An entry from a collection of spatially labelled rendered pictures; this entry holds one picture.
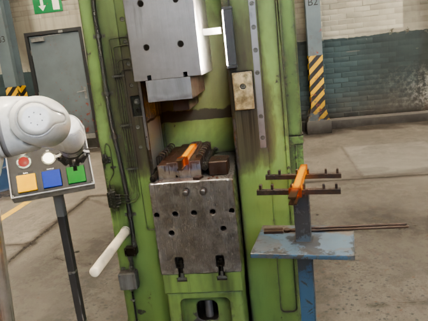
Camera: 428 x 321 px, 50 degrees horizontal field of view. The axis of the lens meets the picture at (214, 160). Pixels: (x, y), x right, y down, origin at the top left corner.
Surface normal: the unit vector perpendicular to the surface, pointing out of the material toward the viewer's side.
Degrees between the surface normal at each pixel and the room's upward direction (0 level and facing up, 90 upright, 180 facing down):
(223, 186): 90
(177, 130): 90
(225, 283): 90
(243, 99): 90
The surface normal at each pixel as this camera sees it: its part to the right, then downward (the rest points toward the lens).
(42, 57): -0.13, 0.24
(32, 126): 0.38, -0.09
